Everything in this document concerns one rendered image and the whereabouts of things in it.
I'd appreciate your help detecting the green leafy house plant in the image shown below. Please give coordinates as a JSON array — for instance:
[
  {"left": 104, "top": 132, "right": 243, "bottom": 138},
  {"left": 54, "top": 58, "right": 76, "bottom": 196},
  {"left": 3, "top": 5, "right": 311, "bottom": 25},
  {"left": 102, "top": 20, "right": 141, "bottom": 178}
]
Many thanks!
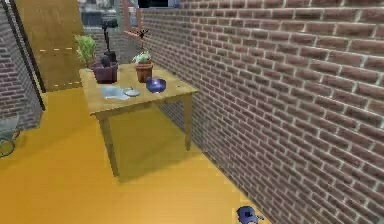
[{"left": 74, "top": 34, "right": 98, "bottom": 69}]

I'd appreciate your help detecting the pale blue cloth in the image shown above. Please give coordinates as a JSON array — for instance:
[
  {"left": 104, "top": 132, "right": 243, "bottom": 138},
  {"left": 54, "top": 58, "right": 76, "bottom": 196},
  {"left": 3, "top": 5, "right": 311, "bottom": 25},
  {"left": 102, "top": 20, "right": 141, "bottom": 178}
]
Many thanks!
[{"left": 100, "top": 85, "right": 132, "bottom": 101}]

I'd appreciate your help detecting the dark purple pot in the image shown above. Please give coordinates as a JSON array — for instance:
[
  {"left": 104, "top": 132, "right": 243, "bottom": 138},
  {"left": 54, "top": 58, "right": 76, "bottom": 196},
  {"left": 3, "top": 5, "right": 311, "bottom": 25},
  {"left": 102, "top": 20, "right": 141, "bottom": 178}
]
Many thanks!
[{"left": 91, "top": 55, "right": 119, "bottom": 85}]

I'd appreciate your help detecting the wooden table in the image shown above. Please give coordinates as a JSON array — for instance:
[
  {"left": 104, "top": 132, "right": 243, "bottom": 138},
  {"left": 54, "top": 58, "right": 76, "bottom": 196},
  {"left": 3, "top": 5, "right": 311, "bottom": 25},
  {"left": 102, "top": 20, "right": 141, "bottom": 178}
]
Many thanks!
[{"left": 78, "top": 63, "right": 199, "bottom": 178}]

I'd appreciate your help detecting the blue cap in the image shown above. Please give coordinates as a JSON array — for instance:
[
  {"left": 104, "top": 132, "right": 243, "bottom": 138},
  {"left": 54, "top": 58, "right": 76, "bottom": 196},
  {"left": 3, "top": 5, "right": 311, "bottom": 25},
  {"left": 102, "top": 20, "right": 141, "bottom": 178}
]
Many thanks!
[{"left": 235, "top": 205, "right": 266, "bottom": 224}]

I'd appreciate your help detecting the blue bowl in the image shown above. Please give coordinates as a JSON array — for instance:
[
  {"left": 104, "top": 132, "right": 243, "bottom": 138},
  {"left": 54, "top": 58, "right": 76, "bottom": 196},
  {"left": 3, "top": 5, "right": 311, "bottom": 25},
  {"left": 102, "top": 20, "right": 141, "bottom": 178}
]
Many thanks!
[{"left": 145, "top": 77, "right": 167, "bottom": 94}]

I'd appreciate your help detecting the terracotta pot with plant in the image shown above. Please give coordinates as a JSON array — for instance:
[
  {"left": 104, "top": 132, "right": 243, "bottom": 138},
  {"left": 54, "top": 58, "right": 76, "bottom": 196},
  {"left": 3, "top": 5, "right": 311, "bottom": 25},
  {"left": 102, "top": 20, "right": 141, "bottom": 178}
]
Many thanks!
[{"left": 132, "top": 50, "right": 155, "bottom": 84}]

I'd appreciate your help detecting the wooden room door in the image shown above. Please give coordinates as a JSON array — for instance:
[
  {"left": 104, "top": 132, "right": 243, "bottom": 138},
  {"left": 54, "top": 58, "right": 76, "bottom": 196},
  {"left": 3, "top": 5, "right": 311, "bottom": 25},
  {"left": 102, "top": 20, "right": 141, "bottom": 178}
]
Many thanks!
[{"left": 14, "top": 0, "right": 86, "bottom": 93}]

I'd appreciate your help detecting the small pale plate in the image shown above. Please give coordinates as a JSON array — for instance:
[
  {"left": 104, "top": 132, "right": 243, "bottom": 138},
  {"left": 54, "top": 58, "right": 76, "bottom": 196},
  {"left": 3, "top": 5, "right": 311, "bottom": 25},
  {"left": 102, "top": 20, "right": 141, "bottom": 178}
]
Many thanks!
[{"left": 124, "top": 87, "right": 141, "bottom": 98}]

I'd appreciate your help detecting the red framed window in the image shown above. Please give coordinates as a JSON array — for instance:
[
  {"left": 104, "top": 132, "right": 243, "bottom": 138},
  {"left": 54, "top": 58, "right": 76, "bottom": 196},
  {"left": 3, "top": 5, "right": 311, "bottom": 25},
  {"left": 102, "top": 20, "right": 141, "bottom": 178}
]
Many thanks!
[{"left": 120, "top": 0, "right": 150, "bottom": 42}]

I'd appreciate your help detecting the black desk lamp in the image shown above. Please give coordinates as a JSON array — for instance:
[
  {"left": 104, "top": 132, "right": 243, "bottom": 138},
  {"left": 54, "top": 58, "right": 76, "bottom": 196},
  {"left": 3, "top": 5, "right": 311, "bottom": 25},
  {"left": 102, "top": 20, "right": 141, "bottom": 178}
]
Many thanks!
[{"left": 101, "top": 18, "right": 120, "bottom": 64}]

